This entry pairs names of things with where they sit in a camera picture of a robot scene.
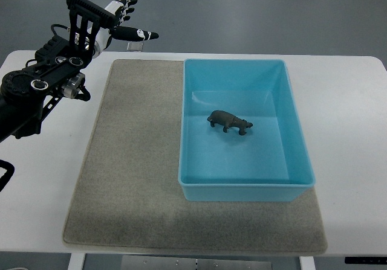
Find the blue plastic box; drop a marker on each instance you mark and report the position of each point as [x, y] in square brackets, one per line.
[241, 138]

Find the grey felt mat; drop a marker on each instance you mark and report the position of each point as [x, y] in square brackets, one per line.
[128, 195]

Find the grey metal table crossbar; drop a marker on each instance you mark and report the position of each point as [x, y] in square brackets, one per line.
[152, 262]

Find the black white robotic hand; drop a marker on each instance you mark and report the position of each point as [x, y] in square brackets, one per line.
[127, 32]

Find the lower metal floor plate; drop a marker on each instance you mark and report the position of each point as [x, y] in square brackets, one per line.
[135, 46]

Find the brown toy hippo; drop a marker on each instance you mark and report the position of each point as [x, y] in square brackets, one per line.
[228, 120]

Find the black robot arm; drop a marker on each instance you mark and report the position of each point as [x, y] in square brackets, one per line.
[28, 95]

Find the black table control panel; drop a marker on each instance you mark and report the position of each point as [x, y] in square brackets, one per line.
[355, 260]

